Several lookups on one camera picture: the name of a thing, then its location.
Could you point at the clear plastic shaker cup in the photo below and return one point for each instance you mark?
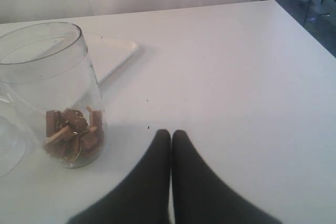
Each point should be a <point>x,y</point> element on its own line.
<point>46,67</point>

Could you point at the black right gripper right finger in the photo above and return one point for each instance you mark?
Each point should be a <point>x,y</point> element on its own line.
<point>200,196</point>

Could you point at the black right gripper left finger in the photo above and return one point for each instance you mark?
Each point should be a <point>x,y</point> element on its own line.
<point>143,196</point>

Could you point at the clear dome shaker lid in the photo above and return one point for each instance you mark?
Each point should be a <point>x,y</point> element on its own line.
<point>13,139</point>

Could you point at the white rectangular tray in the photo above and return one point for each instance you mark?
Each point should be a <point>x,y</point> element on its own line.
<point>108,54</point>

